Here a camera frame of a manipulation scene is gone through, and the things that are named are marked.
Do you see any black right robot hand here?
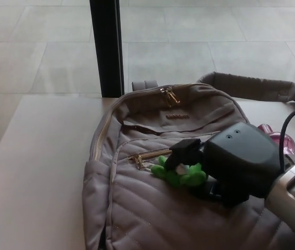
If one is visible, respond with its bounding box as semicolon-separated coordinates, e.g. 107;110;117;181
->
164;124;285;208

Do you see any green plush frog keychain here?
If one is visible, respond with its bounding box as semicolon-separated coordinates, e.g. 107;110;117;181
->
150;155;209;187

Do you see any pink transparent water bottle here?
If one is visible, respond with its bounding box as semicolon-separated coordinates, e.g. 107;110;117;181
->
257;123;295;157

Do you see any grey quilted backpack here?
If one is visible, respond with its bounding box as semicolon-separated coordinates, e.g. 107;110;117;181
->
82;71;295;250

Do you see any black vertical window post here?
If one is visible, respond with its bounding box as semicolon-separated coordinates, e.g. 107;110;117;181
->
89;0;125;99

